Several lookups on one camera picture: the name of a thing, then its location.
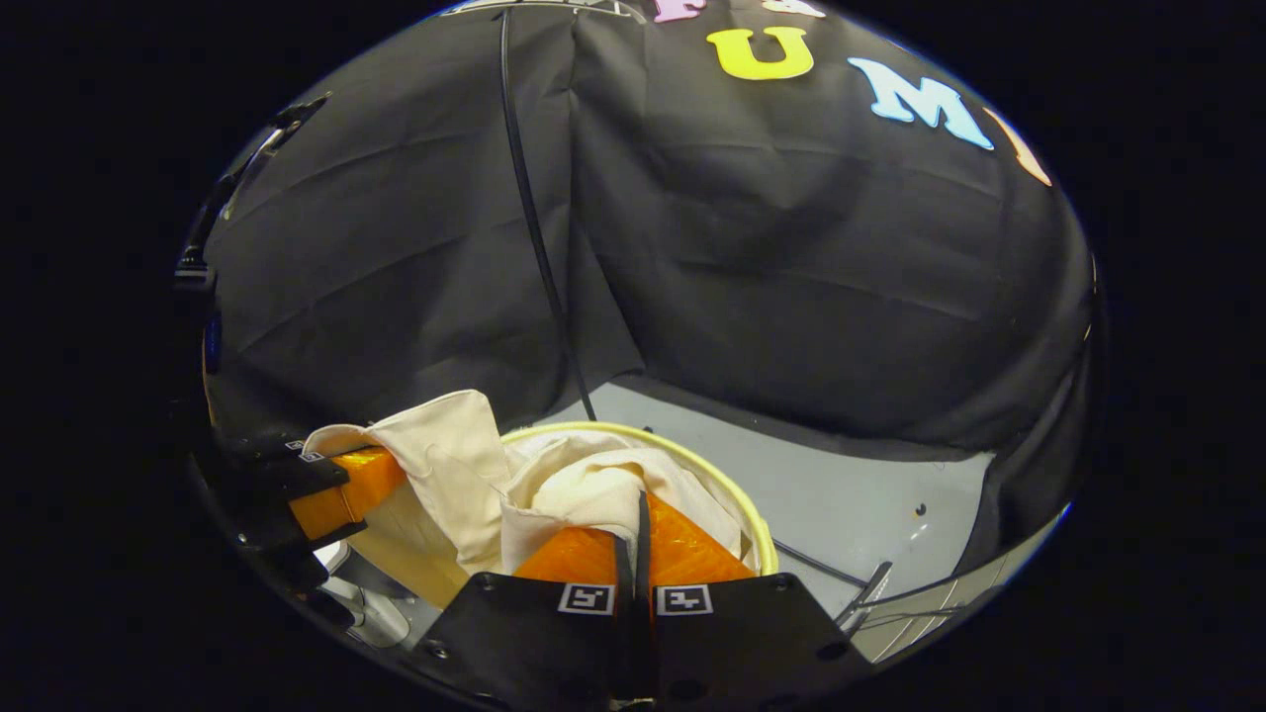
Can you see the cream button-up shirt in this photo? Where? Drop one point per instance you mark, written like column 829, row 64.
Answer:
column 455, row 465

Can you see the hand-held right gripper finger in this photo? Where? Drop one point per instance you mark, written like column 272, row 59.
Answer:
column 625, row 633
column 644, row 593

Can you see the yellow-green laundry hamper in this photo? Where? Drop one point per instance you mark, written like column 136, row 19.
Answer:
column 760, row 549

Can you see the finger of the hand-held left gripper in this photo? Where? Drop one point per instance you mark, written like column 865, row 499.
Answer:
column 341, row 489

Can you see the black metal clothes rack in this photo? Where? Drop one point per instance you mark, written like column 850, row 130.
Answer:
column 539, row 247

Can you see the black backdrop cloth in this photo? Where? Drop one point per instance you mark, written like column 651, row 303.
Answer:
column 791, row 247

